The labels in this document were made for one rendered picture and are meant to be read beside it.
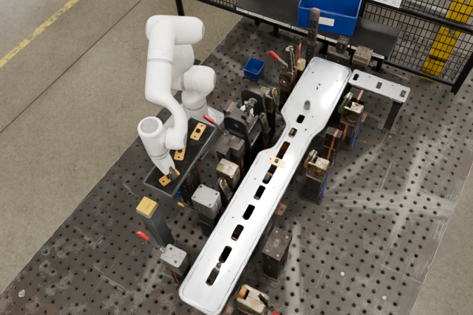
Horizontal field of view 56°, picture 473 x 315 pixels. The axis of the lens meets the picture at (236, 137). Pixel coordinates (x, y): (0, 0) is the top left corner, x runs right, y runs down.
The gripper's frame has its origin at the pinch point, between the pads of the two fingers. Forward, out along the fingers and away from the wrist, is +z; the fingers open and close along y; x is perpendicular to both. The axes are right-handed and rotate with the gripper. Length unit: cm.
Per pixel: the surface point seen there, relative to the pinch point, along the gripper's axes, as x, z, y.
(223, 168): 21.2, 14.5, 8.0
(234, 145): 32.1, 14.7, 2.5
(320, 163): 55, 18, 33
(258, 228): 15.8, 22.4, 35.9
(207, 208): 4.3, 13.2, 18.3
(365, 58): 115, 17, 8
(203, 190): 7.6, 11.4, 11.9
